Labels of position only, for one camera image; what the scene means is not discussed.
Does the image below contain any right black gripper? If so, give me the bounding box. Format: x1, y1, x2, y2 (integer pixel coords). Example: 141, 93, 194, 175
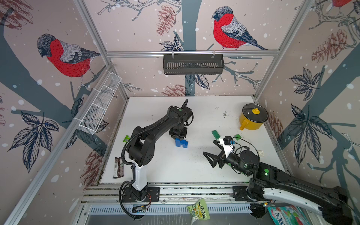
204, 140, 251, 177

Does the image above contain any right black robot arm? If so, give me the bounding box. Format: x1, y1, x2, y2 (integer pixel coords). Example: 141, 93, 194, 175
203, 140, 353, 225

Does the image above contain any green snack bag front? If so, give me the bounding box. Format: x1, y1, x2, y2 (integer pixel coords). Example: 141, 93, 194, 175
187, 199, 210, 224

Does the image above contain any green snack packet on table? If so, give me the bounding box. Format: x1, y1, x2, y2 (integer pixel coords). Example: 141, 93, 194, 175
123, 135, 130, 143

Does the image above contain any long blue lego brick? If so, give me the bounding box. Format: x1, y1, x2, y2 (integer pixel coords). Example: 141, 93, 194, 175
175, 138, 188, 148

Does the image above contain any black wire shelf basket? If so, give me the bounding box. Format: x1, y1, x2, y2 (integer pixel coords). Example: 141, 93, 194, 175
163, 54, 225, 75

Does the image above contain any yellow pot with glass lid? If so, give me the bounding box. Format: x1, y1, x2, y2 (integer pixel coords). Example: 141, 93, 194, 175
239, 103, 269, 130

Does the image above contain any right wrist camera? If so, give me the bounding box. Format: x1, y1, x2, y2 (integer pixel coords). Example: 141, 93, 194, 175
219, 136, 233, 158

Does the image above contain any white wire mesh basket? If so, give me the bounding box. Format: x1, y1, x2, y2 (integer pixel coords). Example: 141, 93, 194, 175
77, 72, 122, 135

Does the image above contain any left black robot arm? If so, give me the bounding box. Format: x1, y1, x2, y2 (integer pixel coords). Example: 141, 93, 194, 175
121, 100, 194, 192

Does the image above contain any colourful wipes pack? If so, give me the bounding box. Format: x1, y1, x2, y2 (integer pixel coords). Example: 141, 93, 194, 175
267, 205, 310, 225

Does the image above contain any small green lego brick right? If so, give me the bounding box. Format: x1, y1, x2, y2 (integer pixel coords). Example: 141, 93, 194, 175
234, 134, 242, 140

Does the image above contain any dark snack bar wrapper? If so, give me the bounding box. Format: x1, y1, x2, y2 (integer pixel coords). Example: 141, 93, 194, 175
113, 157, 124, 179

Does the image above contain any long green lego brick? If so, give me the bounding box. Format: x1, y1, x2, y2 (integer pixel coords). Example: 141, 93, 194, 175
211, 130, 220, 140

